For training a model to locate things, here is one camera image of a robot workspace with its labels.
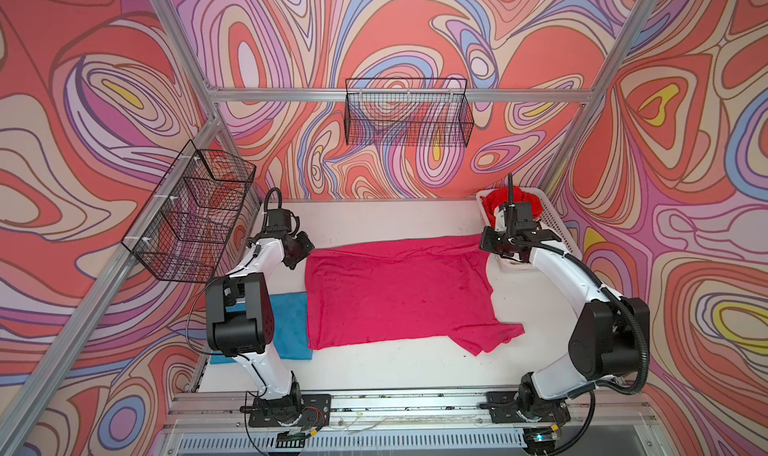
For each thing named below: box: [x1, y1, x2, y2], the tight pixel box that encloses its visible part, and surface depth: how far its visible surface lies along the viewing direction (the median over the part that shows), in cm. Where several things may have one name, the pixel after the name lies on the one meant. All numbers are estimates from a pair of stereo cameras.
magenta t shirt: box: [306, 234, 525, 355], surface depth 95 cm
